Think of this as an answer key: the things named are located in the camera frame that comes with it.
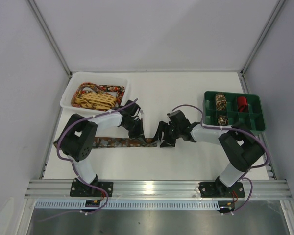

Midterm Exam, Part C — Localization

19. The rolled brown floral tie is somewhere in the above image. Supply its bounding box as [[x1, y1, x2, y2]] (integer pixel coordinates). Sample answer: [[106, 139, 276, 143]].
[[217, 115, 229, 126]]

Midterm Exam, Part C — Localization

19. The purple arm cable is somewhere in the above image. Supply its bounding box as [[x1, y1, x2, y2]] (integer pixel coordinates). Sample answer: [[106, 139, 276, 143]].
[[171, 104, 271, 215], [36, 98, 139, 222]]

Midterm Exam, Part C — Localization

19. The gold patterned tie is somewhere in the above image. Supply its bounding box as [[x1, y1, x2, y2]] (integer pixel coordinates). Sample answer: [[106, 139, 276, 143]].
[[71, 92, 117, 111]]

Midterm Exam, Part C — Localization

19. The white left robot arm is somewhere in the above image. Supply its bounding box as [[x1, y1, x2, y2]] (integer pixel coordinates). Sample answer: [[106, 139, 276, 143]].
[[55, 99, 147, 187]]

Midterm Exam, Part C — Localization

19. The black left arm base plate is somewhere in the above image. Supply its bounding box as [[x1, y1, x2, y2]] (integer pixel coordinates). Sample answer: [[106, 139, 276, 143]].
[[70, 180, 114, 197]]

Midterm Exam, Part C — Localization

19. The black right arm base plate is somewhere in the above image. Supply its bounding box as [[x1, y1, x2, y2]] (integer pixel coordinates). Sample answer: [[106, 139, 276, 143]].
[[198, 181, 245, 198]]

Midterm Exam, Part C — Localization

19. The orange grey floral tie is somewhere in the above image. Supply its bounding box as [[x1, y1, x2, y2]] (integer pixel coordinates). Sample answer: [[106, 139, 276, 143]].
[[53, 137, 158, 149]]

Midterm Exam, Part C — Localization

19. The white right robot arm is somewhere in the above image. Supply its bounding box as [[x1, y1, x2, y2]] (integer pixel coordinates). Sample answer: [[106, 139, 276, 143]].
[[152, 110, 265, 188]]

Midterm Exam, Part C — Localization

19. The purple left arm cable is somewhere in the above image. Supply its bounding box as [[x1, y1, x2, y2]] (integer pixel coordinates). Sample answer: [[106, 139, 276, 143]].
[[36, 98, 139, 222]]

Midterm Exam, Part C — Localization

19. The rolled leopard pattern tie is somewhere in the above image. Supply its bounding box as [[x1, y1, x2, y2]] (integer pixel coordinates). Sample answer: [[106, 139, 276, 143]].
[[215, 93, 227, 111]]

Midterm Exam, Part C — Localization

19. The green compartment organizer tray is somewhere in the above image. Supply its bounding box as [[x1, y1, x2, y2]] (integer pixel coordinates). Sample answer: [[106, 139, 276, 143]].
[[203, 91, 266, 136]]

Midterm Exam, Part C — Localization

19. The rolled red tie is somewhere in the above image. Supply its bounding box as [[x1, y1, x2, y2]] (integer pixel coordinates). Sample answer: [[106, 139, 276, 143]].
[[237, 96, 248, 112]]

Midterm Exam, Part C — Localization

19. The white perforated plastic basket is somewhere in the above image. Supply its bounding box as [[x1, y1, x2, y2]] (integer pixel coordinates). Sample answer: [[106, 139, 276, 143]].
[[60, 72, 130, 114]]

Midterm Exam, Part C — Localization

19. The white slotted cable duct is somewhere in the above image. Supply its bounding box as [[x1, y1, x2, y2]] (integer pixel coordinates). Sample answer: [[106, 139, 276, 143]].
[[35, 199, 220, 210]]

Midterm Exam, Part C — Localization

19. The aluminium front rail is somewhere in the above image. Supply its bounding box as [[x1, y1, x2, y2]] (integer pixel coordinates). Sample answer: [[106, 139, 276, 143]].
[[25, 179, 292, 200]]

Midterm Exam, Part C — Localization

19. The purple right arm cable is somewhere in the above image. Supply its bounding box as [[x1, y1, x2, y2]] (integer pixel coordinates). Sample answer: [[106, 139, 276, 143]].
[[171, 104, 271, 215]]

